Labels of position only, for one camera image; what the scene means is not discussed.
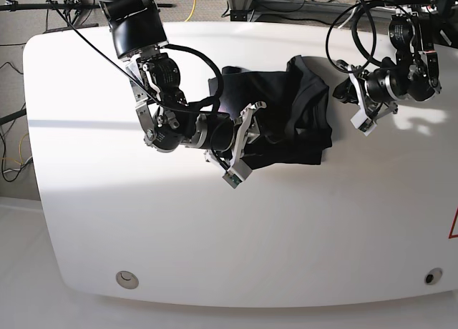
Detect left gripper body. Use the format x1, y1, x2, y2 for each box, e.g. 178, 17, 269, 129
337, 60, 398, 123

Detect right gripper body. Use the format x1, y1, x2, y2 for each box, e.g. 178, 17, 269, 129
203, 102, 267, 172

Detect black T-shirt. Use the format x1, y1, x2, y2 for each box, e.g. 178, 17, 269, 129
220, 56, 332, 170

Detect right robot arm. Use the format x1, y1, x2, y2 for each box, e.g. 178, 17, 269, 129
96, 0, 288, 173

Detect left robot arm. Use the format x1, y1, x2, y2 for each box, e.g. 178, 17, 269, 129
331, 0, 442, 134

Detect red triangle warning sticker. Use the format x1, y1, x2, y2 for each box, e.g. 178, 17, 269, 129
449, 210, 458, 239

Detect right table grommet cap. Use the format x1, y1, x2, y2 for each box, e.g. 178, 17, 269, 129
424, 267, 443, 285

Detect table grommet cap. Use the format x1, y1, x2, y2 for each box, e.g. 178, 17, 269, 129
424, 267, 443, 285
115, 270, 139, 290

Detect left table grommet cap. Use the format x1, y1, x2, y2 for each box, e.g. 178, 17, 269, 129
115, 270, 139, 290

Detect black tripod stand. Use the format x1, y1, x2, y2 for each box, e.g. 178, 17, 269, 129
1, 0, 100, 33

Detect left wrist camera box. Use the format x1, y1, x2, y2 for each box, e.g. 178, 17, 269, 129
351, 109, 377, 137

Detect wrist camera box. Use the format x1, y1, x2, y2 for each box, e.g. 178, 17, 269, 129
223, 160, 252, 189
351, 109, 377, 137

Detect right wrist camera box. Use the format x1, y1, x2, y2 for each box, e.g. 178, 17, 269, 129
223, 160, 252, 189

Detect aluminium frame base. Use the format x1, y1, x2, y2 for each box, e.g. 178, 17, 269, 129
222, 0, 370, 26

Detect floor cables left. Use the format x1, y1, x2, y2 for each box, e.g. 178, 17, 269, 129
0, 61, 32, 182

